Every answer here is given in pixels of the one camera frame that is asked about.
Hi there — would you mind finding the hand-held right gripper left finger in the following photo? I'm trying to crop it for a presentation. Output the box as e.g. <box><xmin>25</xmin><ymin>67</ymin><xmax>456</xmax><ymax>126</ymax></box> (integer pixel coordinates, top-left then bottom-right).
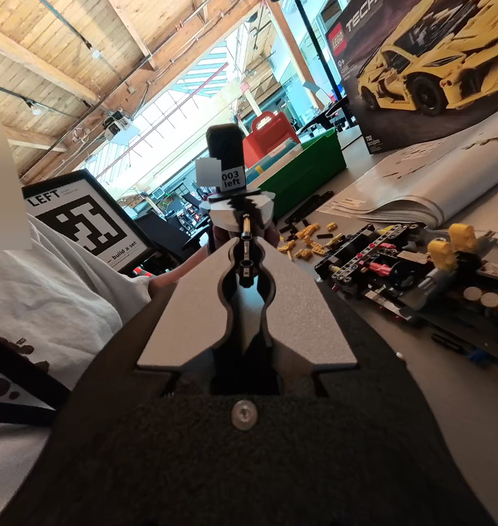
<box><xmin>136</xmin><ymin>236</ymin><xmax>243</xmax><ymax>374</ymax></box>

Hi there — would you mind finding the lego car chassis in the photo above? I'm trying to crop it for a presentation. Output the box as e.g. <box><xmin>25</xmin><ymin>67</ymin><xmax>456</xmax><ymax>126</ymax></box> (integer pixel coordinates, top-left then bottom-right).
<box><xmin>315</xmin><ymin>222</ymin><xmax>498</xmax><ymax>329</ymax></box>

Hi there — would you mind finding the red plastic box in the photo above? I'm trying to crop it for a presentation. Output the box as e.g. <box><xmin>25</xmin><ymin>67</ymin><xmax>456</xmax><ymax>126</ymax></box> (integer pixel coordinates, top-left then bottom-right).
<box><xmin>243</xmin><ymin>111</ymin><xmax>301</xmax><ymax>157</ymax></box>

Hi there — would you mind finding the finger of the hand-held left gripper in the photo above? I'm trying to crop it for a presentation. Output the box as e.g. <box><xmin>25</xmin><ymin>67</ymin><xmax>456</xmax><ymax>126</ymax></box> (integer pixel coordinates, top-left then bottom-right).
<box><xmin>200</xmin><ymin>201</ymin><xmax>243</xmax><ymax>233</ymax></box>
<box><xmin>248</xmin><ymin>192</ymin><xmax>277</xmax><ymax>231</ymax></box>

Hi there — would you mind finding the pile of yellow lego pieces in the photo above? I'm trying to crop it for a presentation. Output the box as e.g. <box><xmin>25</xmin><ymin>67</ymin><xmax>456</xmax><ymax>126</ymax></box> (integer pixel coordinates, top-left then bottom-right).
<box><xmin>277</xmin><ymin>222</ymin><xmax>344</xmax><ymax>260</ymax></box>

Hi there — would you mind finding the green plastic bin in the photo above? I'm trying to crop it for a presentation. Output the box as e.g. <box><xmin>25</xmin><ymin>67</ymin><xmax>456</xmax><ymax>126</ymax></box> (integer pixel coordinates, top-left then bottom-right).
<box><xmin>249</xmin><ymin>131</ymin><xmax>347</xmax><ymax>220</ymax></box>

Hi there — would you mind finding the black oval lego piece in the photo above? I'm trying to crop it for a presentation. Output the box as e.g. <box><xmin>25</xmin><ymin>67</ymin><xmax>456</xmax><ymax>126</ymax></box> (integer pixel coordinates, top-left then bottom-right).
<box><xmin>431</xmin><ymin>332</ymin><xmax>465</xmax><ymax>354</ymax></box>

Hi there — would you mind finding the teal plastic package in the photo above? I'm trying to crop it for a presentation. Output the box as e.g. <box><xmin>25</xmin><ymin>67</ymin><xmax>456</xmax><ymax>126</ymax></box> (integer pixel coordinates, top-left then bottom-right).
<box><xmin>249</xmin><ymin>138</ymin><xmax>303</xmax><ymax>175</ymax></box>

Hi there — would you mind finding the person's left hand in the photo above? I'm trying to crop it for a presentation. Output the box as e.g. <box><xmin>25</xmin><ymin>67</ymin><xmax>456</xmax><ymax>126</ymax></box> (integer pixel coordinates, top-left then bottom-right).
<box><xmin>210</xmin><ymin>225</ymin><xmax>281</xmax><ymax>251</ymax></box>

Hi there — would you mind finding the stack of black lego beams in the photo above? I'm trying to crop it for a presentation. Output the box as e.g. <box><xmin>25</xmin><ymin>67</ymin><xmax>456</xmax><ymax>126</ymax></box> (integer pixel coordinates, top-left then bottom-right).
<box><xmin>284</xmin><ymin>191</ymin><xmax>335</xmax><ymax>224</ymax></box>

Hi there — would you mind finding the ceiling mounted sensor unit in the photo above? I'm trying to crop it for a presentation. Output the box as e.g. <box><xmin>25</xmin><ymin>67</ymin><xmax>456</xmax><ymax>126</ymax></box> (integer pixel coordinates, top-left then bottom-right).
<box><xmin>103</xmin><ymin>110</ymin><xmax>140</xmax><ymax>144</ymax></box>

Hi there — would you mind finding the person's left forearm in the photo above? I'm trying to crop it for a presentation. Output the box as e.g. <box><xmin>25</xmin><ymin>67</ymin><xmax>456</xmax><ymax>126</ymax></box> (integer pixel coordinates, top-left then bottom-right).
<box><xmin>147</xmin><ymin>246</ymin><xmax>212</xmax><ymax>297</ymax></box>

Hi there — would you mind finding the lego set box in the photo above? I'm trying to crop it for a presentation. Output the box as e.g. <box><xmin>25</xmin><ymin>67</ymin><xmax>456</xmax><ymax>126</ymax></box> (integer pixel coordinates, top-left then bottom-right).
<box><xmin>325</xmin><ymin>0</ymin><xmax>498</xmax><ymax>155</ymax></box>

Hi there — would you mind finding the black framed tag sign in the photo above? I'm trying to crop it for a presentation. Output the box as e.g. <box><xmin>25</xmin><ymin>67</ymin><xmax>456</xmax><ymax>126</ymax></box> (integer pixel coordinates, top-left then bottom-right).
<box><xmin>22</xmin><ymin>168</ymin><xmax>157</xmax><ymax>274</ymax></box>

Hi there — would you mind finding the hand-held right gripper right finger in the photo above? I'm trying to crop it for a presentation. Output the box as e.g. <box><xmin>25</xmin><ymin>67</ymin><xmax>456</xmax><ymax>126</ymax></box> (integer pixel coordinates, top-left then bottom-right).
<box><xmin>254</xmin><ymin>238</ymin><xmax>359</xmax><ymax>374</ymax></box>

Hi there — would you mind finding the black chest strap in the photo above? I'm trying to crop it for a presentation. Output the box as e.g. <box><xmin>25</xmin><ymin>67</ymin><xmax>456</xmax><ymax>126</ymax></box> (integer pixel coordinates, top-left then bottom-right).
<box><xmin>0</xmin><ymin>331</ymin><xmax>71</xmax><ymax>426</ymax></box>

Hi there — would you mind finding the lego instruction booklet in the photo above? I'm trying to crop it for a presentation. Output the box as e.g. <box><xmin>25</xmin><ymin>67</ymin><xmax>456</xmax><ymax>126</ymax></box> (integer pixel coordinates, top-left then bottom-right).
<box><xmin>316</xmin><ymin>121</ymin><xmax>498</xmax><ymax>230</ymax></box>

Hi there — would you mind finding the person's torso white t-shirt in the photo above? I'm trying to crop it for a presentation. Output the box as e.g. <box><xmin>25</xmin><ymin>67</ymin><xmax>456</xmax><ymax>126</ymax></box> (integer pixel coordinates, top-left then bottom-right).
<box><xmin>0</xmin><ymin>214</ymin><xmax>151</xmax><ymax>526</ymax></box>

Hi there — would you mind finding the black lego connector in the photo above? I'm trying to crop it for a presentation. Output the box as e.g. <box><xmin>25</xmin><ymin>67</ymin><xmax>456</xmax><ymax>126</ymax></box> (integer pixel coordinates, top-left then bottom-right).
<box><xmin>237</xmin><ymin>238</ymin><xmax>255</xmax><ymax>288</ymax></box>

